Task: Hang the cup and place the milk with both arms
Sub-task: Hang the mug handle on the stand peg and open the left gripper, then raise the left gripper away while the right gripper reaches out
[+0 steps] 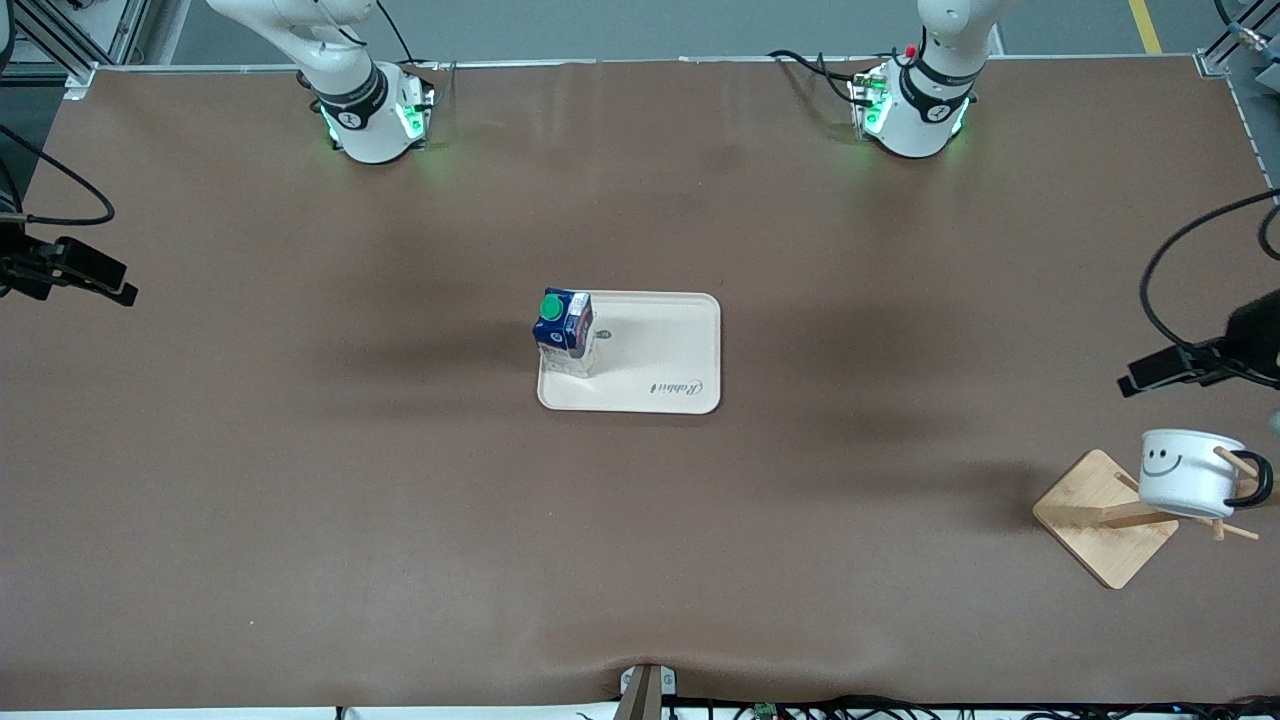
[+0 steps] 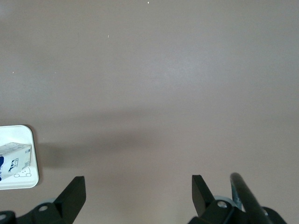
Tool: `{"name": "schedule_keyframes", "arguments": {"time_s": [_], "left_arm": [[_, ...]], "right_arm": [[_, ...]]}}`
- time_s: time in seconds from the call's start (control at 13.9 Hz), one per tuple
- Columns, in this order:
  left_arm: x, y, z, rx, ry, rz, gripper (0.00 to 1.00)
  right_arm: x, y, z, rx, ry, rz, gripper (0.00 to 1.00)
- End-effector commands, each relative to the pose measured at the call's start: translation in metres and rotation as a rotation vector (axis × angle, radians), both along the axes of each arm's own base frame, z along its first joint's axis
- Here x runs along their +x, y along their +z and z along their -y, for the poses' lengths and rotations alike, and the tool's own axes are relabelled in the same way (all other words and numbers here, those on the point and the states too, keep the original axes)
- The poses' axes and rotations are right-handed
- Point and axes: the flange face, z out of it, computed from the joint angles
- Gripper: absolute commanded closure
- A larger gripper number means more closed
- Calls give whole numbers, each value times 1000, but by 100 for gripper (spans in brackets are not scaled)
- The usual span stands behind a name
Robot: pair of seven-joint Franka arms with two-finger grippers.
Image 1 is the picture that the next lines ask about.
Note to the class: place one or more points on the blue white milk carton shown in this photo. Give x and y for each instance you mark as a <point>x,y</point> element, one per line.
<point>562,330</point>

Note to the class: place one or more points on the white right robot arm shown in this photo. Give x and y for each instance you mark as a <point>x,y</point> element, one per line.
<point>355,100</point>

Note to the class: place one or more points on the wooden cup rack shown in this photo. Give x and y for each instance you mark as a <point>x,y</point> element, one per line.
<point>1090,520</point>

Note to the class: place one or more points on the cream rectangular plastic tray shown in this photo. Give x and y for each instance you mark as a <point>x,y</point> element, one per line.
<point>650,360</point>

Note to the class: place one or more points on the aluminium frame profile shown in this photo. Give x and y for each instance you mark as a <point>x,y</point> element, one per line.
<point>60,45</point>
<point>1225,58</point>

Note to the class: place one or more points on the metal table edge bracket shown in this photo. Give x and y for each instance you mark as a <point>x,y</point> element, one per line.
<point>645,690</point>

